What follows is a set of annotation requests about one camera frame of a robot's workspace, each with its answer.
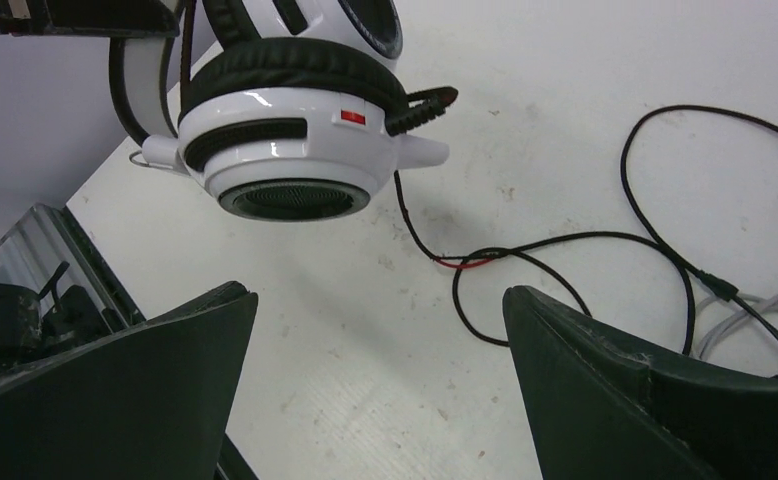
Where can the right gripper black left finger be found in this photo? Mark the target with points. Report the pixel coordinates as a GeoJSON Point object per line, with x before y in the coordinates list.
{"type": "Point", "coordinates": [148, 402]}

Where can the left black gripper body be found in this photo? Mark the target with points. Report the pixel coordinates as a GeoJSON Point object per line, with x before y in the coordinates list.
{"type": "Point", "coordinates": [90, 18]}

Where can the black and white headphones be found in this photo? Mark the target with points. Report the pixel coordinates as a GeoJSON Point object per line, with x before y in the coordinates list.
{"type": "Point", "coordinates": [299, 118]}

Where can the aluminium rail frame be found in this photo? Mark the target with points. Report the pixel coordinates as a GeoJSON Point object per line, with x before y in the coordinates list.
{"type": "Point", "coordinates": [43, 238]}

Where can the grey white over-ear headphones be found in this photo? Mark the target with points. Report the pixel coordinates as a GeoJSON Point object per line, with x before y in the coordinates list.
{"type": "Point", "coordinates": [732, 323]}

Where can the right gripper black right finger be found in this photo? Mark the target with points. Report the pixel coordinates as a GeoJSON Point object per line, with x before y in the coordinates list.
{"type": "Point", "coordinates": [604, 404]}

